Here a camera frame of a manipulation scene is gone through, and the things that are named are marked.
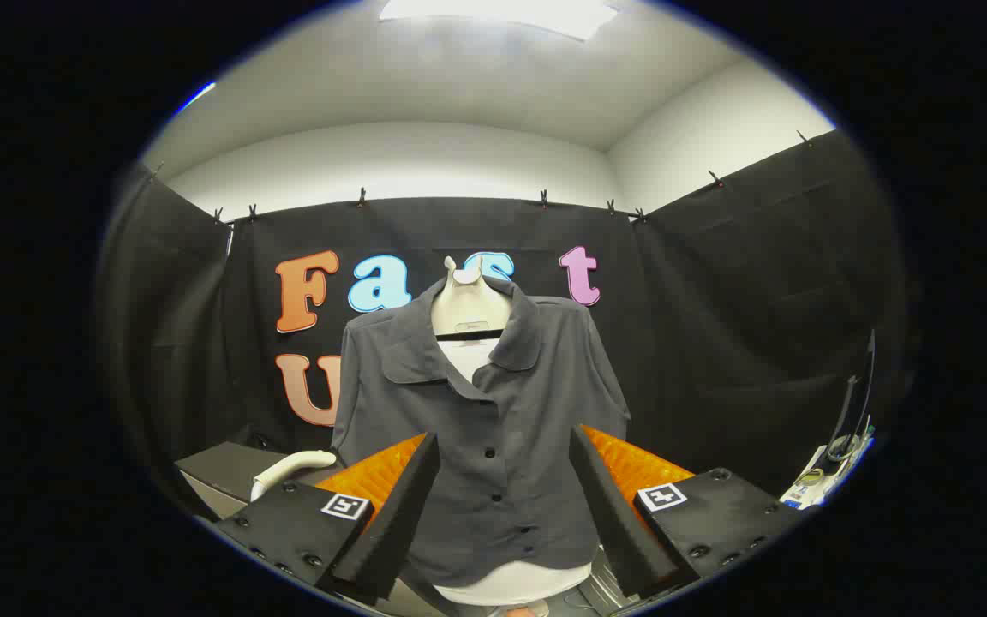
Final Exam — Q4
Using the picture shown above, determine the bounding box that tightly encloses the white mannequin torso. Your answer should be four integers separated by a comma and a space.
431, 255, 593, 607

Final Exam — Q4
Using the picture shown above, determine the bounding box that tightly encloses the grey button shirt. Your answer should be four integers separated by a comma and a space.
331, 276, 631, 590

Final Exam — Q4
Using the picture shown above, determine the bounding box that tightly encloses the ceiling light panel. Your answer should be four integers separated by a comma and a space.
378, 0, 623, 42

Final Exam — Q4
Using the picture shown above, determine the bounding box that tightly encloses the black backdrop cloth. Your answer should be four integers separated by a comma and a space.
95, 129, 910, 515

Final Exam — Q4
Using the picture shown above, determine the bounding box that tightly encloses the grey cabinet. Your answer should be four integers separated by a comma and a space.
175, 441, 340, 519

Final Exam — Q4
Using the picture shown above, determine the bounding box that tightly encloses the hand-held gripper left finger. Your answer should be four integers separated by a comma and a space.
215, 431, 441, 605

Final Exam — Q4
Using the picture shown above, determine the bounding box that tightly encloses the white device with cables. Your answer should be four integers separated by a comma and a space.
781, 428, 876, 511

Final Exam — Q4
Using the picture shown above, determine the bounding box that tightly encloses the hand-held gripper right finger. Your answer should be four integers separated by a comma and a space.
569, 424, 807, 601

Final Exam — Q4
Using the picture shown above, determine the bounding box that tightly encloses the row of black clips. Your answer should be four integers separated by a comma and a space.
149, 130, 811, 225

